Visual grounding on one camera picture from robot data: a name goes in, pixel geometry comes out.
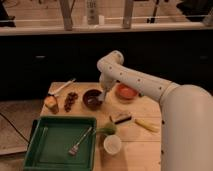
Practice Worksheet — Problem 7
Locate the grey towel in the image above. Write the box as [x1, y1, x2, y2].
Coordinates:
[97, 91, 107, 102]

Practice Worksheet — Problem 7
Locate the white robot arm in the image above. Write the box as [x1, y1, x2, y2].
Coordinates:
[97, 50, 213, 171]

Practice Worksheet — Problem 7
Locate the orange bowl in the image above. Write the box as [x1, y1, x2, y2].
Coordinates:
[115, 83, 138, 100]

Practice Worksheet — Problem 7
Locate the purple bowl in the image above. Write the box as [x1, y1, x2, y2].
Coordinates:
[82, 89, 102, 110]

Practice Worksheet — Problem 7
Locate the brown black brush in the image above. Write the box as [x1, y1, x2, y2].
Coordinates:
[109, 113, 132, 124]

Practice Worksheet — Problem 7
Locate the bunch of red grapes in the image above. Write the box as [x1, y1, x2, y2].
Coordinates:
[64, 92, 78, 112]

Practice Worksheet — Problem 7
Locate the green pear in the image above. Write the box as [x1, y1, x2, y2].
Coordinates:
[97, 122, 117, 135]

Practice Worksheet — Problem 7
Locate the yellow banana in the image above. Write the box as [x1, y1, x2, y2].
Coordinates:
[135, 119, 159, 133]

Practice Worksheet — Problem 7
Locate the yellow bread piece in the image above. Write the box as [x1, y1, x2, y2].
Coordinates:
[44, 96, 59, 114]

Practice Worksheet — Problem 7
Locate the white cup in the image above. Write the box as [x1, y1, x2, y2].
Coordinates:
[103, 135, 122, 155]

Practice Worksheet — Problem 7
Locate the silver fork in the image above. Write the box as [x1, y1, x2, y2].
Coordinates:
[69, 127, 92, 156]

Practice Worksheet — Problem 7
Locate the green plastic tray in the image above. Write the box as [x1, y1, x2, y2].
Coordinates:
[23, 116, 96, 171]

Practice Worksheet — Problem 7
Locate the black cable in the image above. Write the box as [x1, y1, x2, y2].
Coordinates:
[0, 112, 31, 144]

